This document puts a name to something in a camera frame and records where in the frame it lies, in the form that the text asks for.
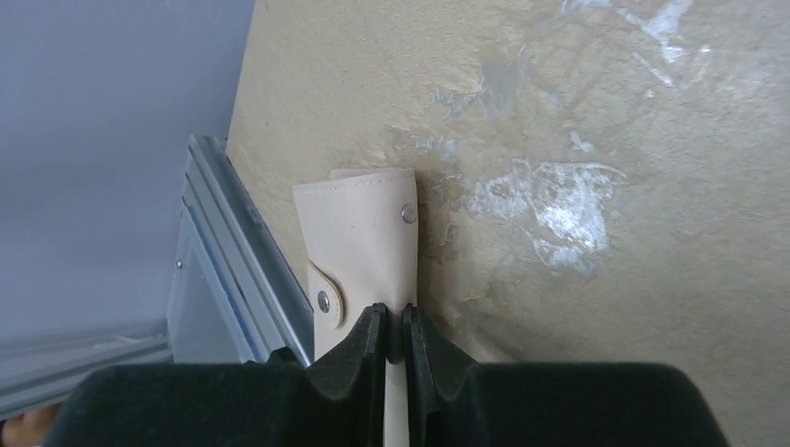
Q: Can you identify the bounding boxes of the beige leather card holder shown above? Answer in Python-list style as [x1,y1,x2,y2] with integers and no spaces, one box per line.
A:
[293,168,418,446]

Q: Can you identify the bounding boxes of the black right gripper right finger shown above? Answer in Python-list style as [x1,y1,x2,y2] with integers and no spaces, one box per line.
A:
[402,306,727,446]

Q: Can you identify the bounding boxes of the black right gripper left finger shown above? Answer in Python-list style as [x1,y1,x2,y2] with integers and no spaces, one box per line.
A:
[45,304,388,446]

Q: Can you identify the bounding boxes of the aluminium frame rail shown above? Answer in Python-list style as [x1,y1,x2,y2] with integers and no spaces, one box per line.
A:
[1,136,314,418]

